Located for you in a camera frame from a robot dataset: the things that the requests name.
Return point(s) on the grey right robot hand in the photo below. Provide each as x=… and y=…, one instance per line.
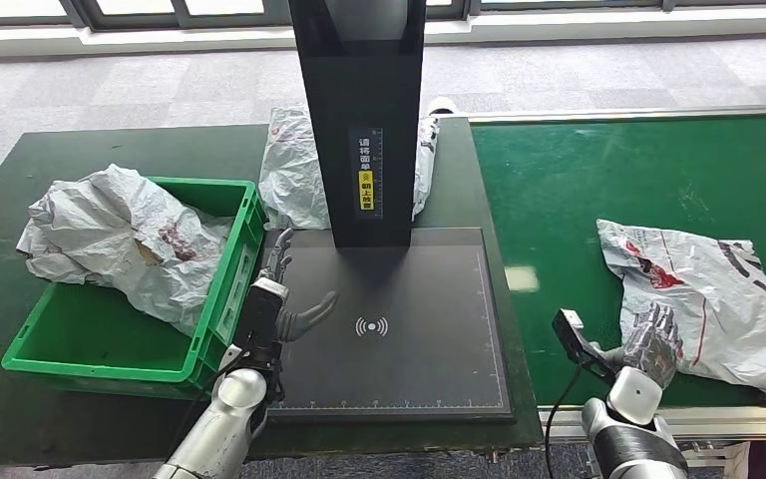
x=654, y=347

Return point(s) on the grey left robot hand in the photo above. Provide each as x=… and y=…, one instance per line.
x=313, y=314

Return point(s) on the white parcel with shipping label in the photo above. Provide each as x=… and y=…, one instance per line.
x=733, y=297

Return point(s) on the grey parcel with brown stain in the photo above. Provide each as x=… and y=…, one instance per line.
x=125, y=225

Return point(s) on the grey parcel with red smear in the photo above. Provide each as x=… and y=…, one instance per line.
x=46, y=264

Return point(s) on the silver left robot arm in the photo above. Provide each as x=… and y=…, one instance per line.
x=224, y=430

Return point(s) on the black scanning machine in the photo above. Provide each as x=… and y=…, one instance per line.
x=389, y=370

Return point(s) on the green conveyor belt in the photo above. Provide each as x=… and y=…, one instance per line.
x=555, y=185

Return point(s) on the crumpled grey poly mailer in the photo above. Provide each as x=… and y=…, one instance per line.
x=290, y=172

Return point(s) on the green plastic crate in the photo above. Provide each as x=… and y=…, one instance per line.
x=112, y=344

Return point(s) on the white round object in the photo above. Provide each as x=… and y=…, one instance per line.
x=441, y=107

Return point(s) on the dark green table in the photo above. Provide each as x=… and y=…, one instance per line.
x=26, y=152

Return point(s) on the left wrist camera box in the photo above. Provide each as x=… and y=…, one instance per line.
x=261, y=320

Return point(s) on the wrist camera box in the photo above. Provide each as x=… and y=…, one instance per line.
x=568, y=334
x=261, y=320

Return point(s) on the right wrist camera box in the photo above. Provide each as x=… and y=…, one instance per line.
x=568, y=334

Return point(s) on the aluminium conveyor frame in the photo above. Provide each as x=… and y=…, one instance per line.
x=753, y=423

